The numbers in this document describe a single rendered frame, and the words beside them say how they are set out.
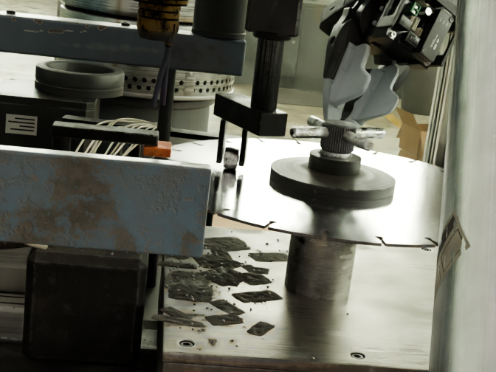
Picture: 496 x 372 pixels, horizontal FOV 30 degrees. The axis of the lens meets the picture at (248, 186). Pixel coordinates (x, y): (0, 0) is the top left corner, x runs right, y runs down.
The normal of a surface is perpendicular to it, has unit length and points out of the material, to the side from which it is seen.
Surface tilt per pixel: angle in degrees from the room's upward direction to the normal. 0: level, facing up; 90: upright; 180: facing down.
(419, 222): 0
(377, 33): 61
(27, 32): 90
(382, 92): 57
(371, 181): 5
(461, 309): 66
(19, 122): 90
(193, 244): 90
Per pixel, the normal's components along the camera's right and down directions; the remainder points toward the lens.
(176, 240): 0.08, 0.26
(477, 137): -0.82, -0.40
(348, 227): 0.11, -0.96
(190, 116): 0.74, 0.24
